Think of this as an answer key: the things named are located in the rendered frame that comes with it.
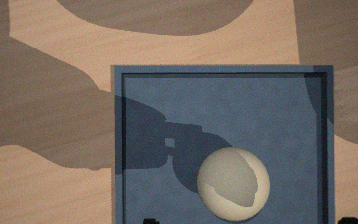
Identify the beige ball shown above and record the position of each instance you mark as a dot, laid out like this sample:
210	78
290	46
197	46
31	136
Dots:
233	183

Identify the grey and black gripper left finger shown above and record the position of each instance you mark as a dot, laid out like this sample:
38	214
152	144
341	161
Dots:
150	221

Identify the blue-grey tray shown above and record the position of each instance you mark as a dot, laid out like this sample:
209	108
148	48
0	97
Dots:
168	119

